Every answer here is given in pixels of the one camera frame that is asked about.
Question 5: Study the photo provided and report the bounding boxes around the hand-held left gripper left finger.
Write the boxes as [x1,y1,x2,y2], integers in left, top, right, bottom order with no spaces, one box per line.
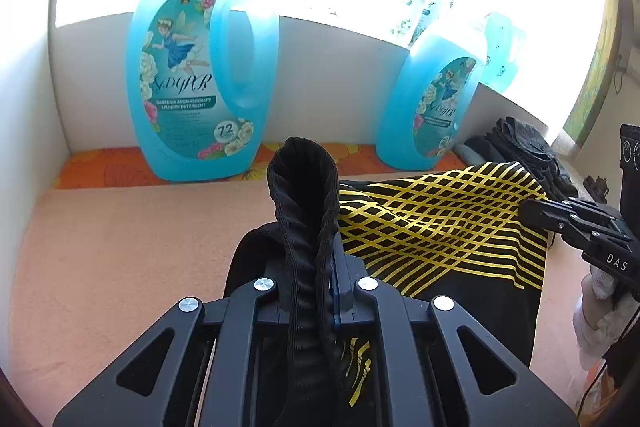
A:
[52,252,296,427]

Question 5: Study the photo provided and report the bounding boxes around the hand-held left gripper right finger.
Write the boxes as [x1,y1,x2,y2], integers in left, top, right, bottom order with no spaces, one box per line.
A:
[332,252,576,427]

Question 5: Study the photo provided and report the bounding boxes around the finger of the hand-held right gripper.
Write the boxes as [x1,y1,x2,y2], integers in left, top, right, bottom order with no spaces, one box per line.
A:
[550,222,633,258]
[520,198,623,233]

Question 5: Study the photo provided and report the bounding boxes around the black pants with yellow stripes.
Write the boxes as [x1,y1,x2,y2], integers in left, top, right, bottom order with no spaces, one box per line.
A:
[227,137,553,413]

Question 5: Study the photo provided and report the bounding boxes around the folded grey tweed pants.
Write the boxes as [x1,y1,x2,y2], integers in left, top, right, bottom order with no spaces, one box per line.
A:
[492,117,578,202]

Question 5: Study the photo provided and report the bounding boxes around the folded dark pants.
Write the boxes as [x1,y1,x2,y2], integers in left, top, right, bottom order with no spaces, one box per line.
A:
[470,134,516,170]

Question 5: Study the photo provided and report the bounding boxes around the folded blue-grey pants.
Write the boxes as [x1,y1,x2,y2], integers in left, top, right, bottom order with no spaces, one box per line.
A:
[452,139,493,168]

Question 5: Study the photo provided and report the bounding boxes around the person's right hand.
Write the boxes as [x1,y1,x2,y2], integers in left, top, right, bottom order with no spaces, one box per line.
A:
[572,259,626,358]

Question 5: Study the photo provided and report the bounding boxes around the blue detergent bottle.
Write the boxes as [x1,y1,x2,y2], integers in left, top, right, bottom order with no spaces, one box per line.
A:
[481,13,527,94]
[125,0,279,182]
[375,19,489,171]

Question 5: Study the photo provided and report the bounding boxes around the detergent refill pouch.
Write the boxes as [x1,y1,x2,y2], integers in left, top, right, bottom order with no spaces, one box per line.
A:
[407,2,441,48]

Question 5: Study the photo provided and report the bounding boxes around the orange floral bedsheet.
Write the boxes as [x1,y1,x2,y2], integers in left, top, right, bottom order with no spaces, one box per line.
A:
[52,142,471,190]

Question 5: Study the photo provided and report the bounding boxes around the black cable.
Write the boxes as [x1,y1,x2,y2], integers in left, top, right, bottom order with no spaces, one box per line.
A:
[575,349,621,427]

